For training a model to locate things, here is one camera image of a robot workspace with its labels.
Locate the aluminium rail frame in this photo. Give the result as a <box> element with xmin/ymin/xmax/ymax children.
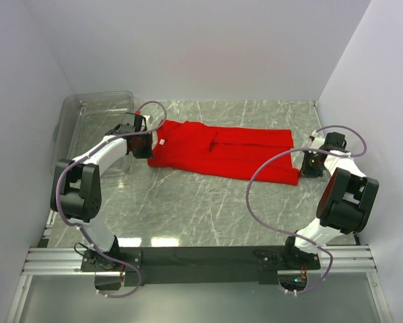
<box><xmin>5</xmin><ymin>100</ymin><xmax>390</xmax><ymax>323</ymax></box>

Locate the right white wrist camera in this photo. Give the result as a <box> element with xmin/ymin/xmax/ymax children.
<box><xmin>309</xmin><ymin>135</ymin><xmax>325</xmax><ymax>149</ymax></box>

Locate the black base beam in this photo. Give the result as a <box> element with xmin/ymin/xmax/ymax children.
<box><xmin>80</xmin><ymin>246</ymin><xmax>322</xmax><ymax>287</ymax></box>

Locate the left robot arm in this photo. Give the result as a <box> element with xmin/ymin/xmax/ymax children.
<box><xmin>50</xmin><ymin>111</ymin><xmax>153</xmax><ymax>271</ymax></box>

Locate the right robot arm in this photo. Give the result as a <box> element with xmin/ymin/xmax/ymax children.
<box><xmin>281</xmin><ymin>132</ymin><xmax>379</xmax><ymax>268</ymax></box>

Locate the red t shirt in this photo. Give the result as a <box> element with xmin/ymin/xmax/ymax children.
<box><xmin>147</xmin><ymin>120</ymin><xmax>294</xmax><ymax>180</ymax></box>

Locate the clear plastic bin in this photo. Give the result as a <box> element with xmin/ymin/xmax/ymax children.
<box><xmin>50</xmin><ymin>91</ymin><xmax>134</xmax><ymax>174</ymax></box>

